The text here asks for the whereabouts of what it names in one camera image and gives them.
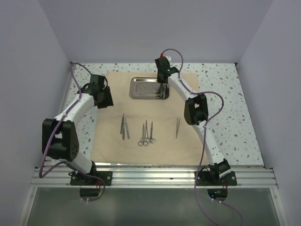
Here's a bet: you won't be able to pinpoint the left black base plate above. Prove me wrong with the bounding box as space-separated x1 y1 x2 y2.
68 171 113 186

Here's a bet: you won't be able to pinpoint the aluminium front rail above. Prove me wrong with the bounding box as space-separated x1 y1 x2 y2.
30 164 278 188

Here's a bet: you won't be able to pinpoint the aluminium left side rail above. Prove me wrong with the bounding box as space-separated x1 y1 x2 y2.
43 61 77 168

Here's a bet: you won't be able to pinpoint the beige surgical cloth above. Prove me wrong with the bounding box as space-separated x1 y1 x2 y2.
91 71 203 165

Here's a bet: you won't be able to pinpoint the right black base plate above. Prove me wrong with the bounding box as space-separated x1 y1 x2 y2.
194 167 237 187

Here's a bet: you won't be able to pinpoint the steel surgical scissors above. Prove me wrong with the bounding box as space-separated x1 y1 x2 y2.
149 122 156 144

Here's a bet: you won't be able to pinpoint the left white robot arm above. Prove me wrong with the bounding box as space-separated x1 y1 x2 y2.
41 74 113 185

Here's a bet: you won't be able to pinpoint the aluminium rail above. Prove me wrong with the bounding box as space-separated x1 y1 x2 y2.
43 61 77 168
30 164 278 188

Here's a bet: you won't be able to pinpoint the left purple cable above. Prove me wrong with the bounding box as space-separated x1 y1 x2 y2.
39 62 106 202

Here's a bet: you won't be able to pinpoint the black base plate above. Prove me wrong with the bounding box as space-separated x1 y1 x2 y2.
194 167 237 187
68 171 113 186

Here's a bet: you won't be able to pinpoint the steel instrument tray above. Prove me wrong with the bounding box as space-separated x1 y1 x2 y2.
129 77 160 99

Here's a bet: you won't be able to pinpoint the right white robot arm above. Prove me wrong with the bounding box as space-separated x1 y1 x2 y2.
155 56 231 185

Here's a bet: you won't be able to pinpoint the steel forceps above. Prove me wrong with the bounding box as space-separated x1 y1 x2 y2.
143 120 149 146
138 124 145 146

